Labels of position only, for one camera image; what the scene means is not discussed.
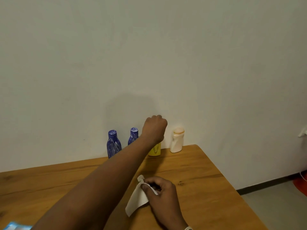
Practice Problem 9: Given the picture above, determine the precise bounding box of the person's right hand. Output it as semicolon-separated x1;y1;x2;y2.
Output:
140;176;189;230

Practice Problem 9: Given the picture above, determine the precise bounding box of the person's left hand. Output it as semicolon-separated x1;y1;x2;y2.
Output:
141;115;168;148

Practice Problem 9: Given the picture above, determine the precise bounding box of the blue patterned bottle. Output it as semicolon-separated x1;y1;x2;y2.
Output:
106;130;122;159
127;127;139;146

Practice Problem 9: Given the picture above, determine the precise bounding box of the yellow bottle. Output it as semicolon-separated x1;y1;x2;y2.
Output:
148;142;161;157

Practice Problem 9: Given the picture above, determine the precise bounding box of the white bottle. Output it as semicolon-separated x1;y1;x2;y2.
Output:
169;127;185;154

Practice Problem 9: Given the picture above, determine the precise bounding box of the white wet wipe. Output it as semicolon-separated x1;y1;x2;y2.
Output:
125;174;159;218

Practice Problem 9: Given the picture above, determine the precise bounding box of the blue wet wipes packet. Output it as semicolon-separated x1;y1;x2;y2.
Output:
2;221;33;230

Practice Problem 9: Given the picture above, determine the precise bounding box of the person's left forearm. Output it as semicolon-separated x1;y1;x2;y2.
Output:
31;134;159;230

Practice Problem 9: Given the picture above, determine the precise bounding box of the wooden table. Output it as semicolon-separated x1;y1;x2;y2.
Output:
0;144;269;230

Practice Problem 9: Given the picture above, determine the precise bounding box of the orange object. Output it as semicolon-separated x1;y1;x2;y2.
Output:
293;172;307;197

